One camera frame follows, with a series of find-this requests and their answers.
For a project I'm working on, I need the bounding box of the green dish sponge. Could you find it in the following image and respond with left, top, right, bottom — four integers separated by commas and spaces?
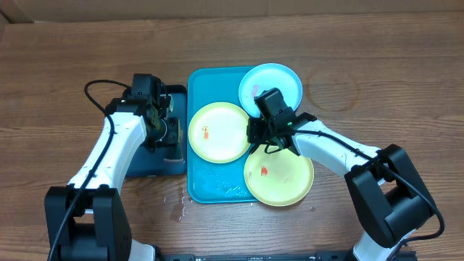
164, 144, 183, 162

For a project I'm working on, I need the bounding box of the yellow-green plate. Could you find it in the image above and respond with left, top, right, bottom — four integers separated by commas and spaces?
188, 102, 250, 164
244, 145, 315, 207

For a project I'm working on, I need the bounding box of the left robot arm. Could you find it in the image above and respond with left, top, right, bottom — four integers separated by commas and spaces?
44, 94, 186, 260

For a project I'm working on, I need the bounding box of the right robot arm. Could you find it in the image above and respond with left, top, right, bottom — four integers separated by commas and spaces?
246, 108, 445, 260

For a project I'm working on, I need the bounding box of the black water tray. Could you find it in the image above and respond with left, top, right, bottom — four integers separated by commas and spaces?
126, 85, 187, 178

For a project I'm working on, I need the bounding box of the teal plastic serving tray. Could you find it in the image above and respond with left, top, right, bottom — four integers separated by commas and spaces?
187, 66, 256, 204

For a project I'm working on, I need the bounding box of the light blue plate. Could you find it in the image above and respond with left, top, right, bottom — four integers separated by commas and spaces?
239, 63, 303, 117

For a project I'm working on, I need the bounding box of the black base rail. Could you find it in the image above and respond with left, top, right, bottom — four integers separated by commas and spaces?
157, 251, 356, 261

